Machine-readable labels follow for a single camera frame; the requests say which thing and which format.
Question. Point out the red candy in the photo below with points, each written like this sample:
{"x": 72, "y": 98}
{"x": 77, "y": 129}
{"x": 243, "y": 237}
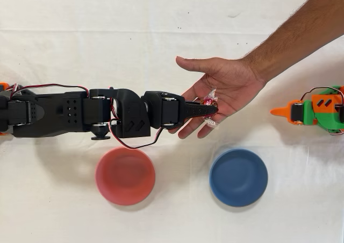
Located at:
{"x": 209, "y": 101}

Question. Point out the white tablecloth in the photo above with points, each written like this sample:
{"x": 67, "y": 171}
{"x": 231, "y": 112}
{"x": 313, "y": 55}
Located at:
{"x": 53, "y": 200}

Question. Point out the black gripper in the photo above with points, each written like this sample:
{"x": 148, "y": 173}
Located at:
{"x": 170, "y": 111}

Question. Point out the blue bowl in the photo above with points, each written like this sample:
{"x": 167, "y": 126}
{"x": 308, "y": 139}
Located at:
{"x": 238, "y": 177}

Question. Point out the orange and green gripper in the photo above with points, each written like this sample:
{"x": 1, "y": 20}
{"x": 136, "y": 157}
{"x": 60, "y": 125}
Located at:
{"x": 298, "y": 112}

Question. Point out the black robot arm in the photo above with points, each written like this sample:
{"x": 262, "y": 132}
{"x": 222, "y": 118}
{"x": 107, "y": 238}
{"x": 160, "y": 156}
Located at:
{"x": 53, "y": 114}

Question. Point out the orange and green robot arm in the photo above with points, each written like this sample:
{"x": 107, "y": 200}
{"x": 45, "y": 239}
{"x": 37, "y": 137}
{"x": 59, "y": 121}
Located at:
{"x": 328, "y": 114}

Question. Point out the person's bare hand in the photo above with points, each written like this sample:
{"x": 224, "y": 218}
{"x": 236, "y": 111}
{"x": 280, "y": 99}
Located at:
{"x": 233, "y": 87}

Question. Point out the person's bare forearm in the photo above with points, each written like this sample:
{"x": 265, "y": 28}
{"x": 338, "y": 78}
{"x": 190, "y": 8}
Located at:
{"x": 295, "y": 36}

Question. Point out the pink bowl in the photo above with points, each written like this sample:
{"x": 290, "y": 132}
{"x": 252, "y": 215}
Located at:
{"x": 125, "y": 175}

